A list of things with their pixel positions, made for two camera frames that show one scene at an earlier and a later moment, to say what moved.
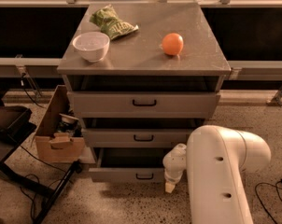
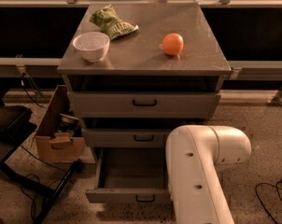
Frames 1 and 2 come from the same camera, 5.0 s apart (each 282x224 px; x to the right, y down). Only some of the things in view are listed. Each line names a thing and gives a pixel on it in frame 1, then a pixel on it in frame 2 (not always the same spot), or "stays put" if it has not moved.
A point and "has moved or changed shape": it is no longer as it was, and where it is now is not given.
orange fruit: (173, 44) stays put
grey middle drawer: (134, 138) stays put
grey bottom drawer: (130, 165) has moved or changed shape
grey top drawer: (144, 105) stays put
